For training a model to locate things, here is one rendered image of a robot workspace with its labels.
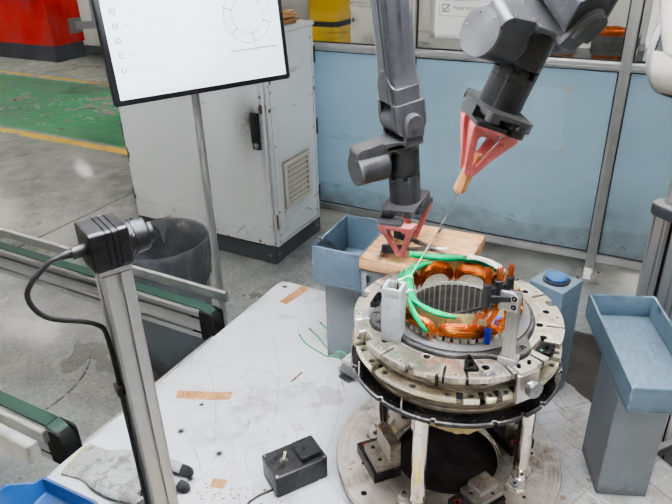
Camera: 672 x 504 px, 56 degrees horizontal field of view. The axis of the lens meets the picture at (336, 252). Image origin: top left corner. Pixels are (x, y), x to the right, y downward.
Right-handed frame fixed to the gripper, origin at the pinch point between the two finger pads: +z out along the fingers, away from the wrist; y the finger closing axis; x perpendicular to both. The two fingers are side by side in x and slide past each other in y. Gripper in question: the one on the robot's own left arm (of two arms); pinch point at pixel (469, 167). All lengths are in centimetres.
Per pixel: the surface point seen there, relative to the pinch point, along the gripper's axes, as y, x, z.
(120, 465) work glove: -1, -35, 70
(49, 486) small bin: 2, -45, 74
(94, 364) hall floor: -136, -52, 173
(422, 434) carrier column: 13.8, 5.6, 36.8
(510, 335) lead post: 14.6, 9.3, 15.9
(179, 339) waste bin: -124, -21, 142
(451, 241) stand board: -28.4, 17.3, 24.7
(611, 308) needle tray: -4.0, 37.8, 17.9
